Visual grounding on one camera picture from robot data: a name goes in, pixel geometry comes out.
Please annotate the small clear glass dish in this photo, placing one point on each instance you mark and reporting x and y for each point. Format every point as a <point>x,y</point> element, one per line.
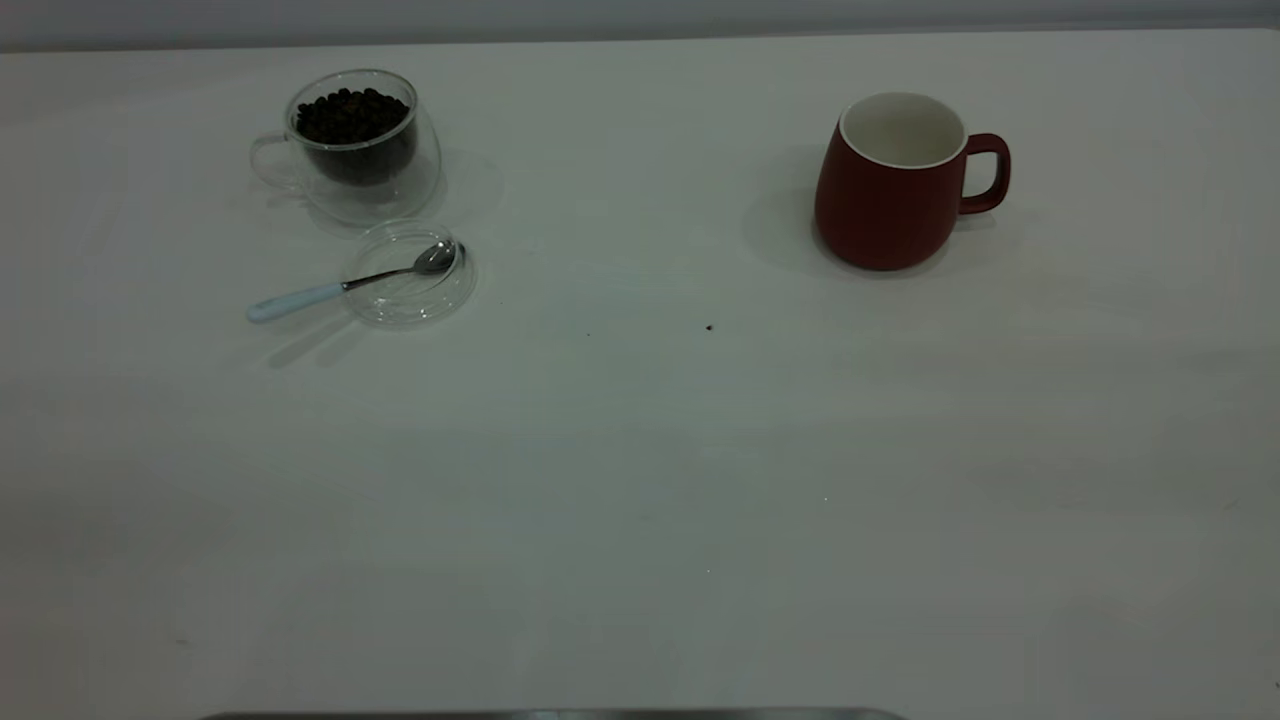
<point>410,300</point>

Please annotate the dark coffee beans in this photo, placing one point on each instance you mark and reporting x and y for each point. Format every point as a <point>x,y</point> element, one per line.
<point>350,120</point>

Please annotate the clear glass cup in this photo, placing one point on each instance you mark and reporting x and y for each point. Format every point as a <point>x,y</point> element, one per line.
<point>400,190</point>

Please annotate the red ceramic mug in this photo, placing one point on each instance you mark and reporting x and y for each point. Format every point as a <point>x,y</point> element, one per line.
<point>880,210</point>

